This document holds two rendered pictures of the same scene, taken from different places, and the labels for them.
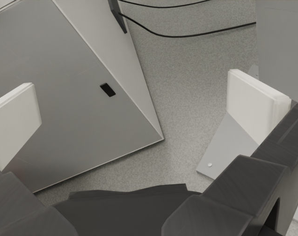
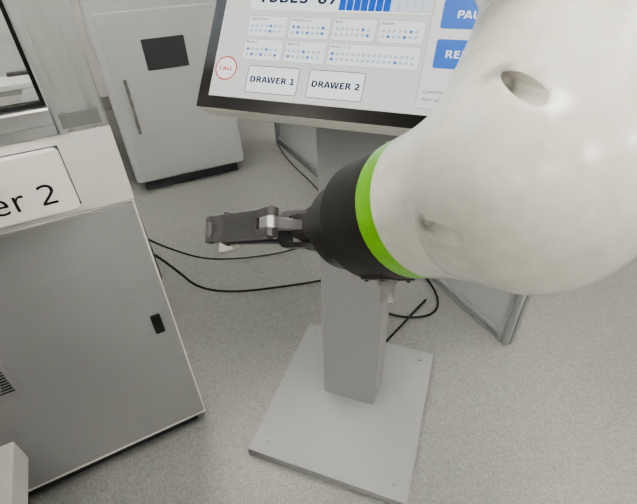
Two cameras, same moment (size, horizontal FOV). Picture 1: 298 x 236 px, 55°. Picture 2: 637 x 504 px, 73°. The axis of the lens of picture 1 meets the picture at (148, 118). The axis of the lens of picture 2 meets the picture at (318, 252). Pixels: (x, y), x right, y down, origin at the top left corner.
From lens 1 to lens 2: 0.37 m
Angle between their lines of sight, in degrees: 34
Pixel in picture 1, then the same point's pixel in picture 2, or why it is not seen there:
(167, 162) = (207, 446)
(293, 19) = not seen: hidden behind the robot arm
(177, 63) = (221, 321)
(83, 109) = (117, 349)
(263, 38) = (326, 274)
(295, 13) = not seen: hidden behind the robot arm
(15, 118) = not seen: hidden behind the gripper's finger
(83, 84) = (131, 313)
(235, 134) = (296, 399)
